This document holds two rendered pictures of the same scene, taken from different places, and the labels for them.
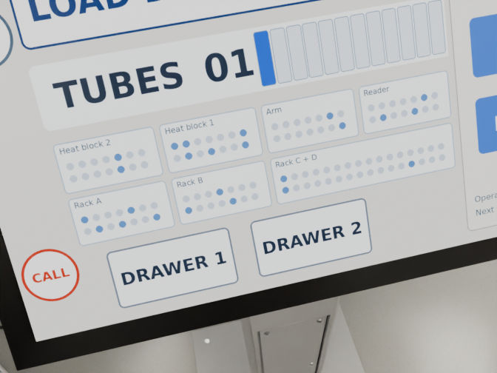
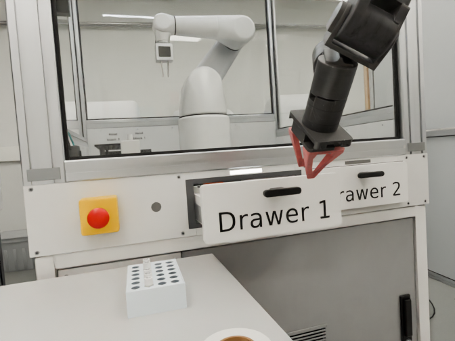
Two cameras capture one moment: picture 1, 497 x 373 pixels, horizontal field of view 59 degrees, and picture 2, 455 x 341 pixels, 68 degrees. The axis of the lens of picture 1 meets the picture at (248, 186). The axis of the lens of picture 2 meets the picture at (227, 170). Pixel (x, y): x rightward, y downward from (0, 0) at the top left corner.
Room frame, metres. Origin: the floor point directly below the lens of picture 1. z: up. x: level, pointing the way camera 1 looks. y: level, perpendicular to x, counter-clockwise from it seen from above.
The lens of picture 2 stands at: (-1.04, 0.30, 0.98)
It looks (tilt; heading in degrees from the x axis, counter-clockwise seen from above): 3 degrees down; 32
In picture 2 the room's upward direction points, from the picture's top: 4 degrees counter-clockwise
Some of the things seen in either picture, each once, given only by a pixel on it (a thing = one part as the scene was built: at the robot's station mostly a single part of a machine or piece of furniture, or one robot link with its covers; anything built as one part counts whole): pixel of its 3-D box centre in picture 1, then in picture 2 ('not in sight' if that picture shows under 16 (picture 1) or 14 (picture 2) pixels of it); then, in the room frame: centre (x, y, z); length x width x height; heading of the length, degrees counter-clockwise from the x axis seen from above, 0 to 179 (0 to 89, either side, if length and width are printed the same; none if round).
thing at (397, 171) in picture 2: not in sight; (361, 186); (-0.11, 0.48, 0.87); 0.29 x 0.02 x 0.11; 139
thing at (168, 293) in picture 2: not in sight; (154, 285); (-0.66, 0.70, 0.78); 0.12 x 0.08 x 0.04; 48
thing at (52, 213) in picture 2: not in sight; (214, 183); (0.00, 1.03, 0.87); 1.02 x 0.95 x 0.14; 139
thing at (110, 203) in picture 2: not in sight; (99, 214); (-0.61, 0.89, 0.88); 0.07 x 0.05 x 0.07; 139
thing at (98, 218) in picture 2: not in sight; (98, 217); (-0.63, 0.87, 0.88); 0.04 x 0.03 x 0.04; 139
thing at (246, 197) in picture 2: not in sight; (274, 206); (-0.44, 0.58, 0.87); 0.29 x 0.02 x 0.11; 139
